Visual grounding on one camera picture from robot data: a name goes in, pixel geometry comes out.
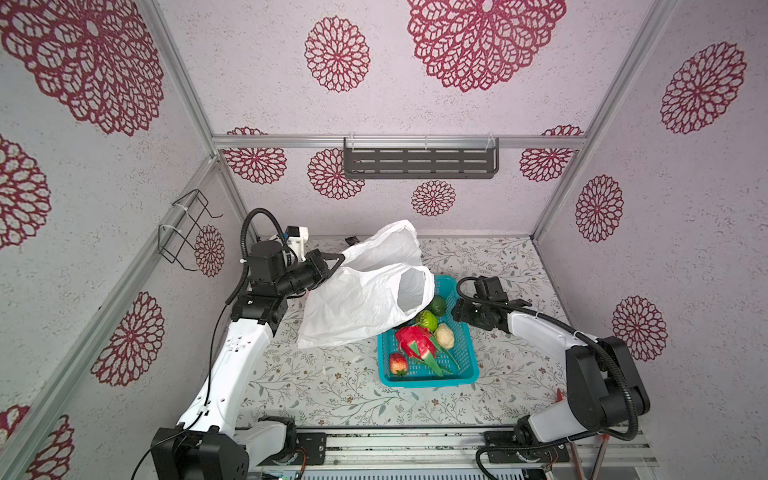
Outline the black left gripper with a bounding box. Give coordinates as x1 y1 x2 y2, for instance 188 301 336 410
276 249 345 298

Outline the dark green avocado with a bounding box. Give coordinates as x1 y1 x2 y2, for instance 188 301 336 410
427 295 448 318

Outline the beige potato fruit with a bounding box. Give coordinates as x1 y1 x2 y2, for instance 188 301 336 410
433 323 455 350

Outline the light green fruit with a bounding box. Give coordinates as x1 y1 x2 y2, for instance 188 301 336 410
414 310 439 333

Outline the white plastic bag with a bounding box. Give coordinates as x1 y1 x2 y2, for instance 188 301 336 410
297 220 435 349

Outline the pink dragon fruit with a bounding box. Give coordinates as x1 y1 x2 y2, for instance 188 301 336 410
395 326 458 377

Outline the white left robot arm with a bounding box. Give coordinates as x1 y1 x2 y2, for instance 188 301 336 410
148 240 345 479

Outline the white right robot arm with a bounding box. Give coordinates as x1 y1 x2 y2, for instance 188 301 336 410
453 276 651 450

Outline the teal plastic basket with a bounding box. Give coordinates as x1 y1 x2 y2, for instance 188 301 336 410
378 275 479 388

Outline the red apple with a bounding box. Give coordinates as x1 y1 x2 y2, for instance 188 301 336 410
389 353 409 377

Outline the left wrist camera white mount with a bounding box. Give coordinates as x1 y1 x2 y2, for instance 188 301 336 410
284 226 309 261

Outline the black wire wall rack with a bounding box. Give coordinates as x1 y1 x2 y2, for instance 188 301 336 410
156 188 222 272

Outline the metal base rail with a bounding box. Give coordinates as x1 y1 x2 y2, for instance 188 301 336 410
262 426 659 479

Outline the grey wall shelf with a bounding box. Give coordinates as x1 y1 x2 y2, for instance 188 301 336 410
342 138 500 180

